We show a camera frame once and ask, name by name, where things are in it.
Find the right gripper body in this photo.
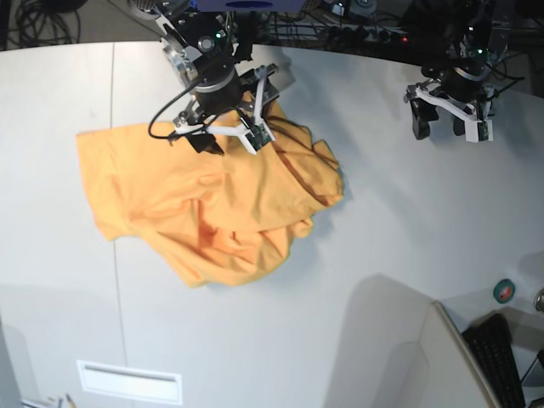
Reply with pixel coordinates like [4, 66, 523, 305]
[178, 70, 279, 126]

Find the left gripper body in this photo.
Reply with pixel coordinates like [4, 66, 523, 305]
[422, 65, 493, 111]

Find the orange t-shirt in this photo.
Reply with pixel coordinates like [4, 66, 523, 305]
[76, 104, 343, 287]

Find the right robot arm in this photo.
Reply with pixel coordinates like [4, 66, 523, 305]
[127, 1, 279, 155]

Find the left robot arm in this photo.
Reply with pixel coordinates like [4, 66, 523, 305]
[404, 1, 516, 143]

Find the green tape roll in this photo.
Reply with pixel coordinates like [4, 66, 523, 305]
[493, 279, 516, 304]

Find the black keyboard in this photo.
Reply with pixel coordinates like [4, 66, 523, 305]
[462, 314, 525, 408]

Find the white partition panel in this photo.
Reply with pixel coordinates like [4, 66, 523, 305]
[325, 275, 501, 407]

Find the white table slot plate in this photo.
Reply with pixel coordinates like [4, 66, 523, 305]
[76, 360, 183, 406]

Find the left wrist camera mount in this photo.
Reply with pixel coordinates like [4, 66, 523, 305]
[404, 81, 495, 143]

